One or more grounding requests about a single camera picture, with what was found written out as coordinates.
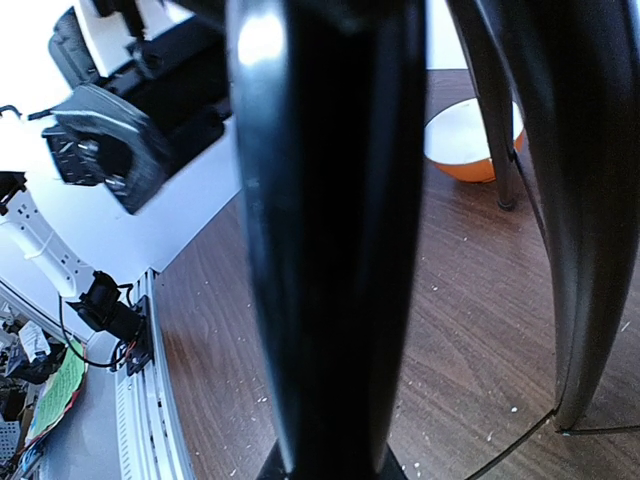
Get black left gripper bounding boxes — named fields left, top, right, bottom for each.
left=42, top=19, right=231, bottom=214

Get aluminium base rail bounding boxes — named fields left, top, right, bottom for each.
left=115, top=269, right=195, bottom=479

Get cluttered side desk papers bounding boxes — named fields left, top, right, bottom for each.
left=1, top=300, right=67, bottom=479

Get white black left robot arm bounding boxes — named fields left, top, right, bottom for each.
left=1, top=1, right=230, bottom=375

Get white orange bowl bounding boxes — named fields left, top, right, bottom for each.
left=423, top=98, right=496, bottom=183

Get black music stand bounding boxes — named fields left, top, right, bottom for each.
left=226, top=1, right=639, bottom=479

